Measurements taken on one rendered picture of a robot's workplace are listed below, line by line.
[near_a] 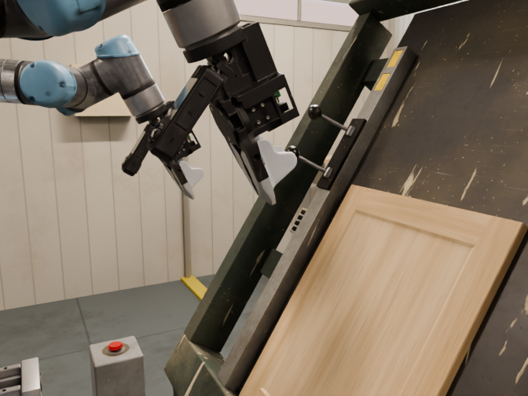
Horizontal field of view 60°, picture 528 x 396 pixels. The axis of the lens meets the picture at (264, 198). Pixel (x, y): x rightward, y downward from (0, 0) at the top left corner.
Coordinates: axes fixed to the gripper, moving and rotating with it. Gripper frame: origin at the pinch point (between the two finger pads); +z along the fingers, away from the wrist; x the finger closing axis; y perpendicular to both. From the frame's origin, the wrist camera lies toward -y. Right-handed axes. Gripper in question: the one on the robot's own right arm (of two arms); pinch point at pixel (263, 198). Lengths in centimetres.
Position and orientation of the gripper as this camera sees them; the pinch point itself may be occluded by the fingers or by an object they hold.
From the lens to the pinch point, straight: 58.3
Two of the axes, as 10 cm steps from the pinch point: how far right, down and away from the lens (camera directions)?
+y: 8.6, -4.8, 1.8
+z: 3.7, 8.2, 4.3
